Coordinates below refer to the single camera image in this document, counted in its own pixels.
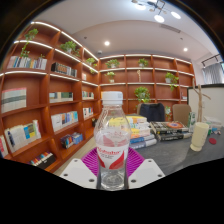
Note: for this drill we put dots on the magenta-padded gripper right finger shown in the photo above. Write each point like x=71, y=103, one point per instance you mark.
x=146, y=171

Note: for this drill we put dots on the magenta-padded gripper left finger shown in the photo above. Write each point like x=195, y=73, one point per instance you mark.
x=78, y=171

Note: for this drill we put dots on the clear plastic water bottle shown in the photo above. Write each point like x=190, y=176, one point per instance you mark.
x=112, y=133

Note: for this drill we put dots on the dark book stack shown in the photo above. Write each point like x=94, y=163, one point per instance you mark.
x=170, y=130

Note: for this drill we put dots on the chair with dark jacket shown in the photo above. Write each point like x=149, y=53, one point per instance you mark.
x=151, y=112

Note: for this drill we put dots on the cream printed mug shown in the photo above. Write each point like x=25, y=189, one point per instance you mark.
x=199, y=136

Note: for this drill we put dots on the green and white carton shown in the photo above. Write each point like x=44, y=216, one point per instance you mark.
x=192, y=121

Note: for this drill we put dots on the tan chair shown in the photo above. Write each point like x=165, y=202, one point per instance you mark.
x=181, y=113

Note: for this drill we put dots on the flat round red coaster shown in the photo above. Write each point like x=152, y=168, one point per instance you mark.
x=212, y=140

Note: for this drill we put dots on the white book stack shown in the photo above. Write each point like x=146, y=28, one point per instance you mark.
x=213, y=121

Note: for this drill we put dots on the wooden bookshelf unit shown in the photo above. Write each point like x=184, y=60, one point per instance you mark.
x=40, y=86

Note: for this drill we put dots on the grey curtain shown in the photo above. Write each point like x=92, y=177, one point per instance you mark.
x=213, y=73

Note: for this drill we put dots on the round recessed ceiling light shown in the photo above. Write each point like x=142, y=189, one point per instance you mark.
x=185, y=49
x=106, y=43

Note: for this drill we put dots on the ceiling air vent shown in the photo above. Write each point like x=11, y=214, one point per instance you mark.
x=170, y=28

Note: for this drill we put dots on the branched ceiling lamp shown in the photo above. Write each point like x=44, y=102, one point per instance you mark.
x=159, y=16

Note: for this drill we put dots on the black ceiling track rail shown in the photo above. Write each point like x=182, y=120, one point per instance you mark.
x=210, y=58

